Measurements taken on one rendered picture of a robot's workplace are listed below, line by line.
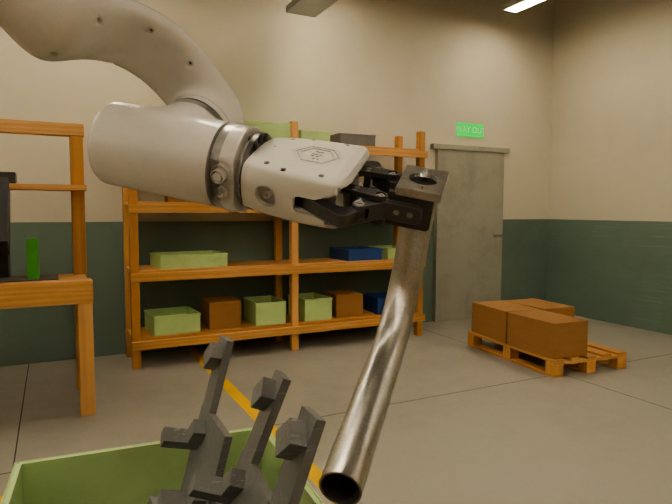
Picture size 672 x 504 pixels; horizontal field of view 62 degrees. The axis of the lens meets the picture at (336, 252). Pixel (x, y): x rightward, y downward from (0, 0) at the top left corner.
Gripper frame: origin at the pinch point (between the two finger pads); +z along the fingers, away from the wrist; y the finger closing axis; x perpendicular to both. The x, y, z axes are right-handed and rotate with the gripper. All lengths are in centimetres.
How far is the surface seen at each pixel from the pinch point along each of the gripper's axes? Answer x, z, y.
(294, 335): 332, -128, 357
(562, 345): 269, 105, 356
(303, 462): 26.5, -5.7, -10.1
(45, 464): 58, -52, -1
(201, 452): 51, -26, 5
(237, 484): 41.0, -15.6, -5.0
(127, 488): 65, -40, 4
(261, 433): 36.7, -14.5, 0.1
